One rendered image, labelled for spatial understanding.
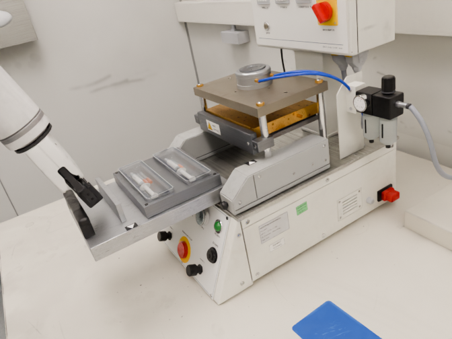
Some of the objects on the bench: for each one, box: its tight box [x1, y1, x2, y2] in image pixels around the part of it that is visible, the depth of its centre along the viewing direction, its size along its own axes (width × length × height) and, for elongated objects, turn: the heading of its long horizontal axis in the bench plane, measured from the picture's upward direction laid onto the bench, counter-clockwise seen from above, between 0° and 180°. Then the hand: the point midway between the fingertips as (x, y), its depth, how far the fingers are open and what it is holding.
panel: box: [159, 204, 231, 300], centre depth 93 cm, size 2×30×19 cm, turn 51°
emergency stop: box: [178, 241, 188, 258], centre depth 94 cm, size 2×4×4 cm, turn 51°
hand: (89, 195), depth 78 cm, fingers closed
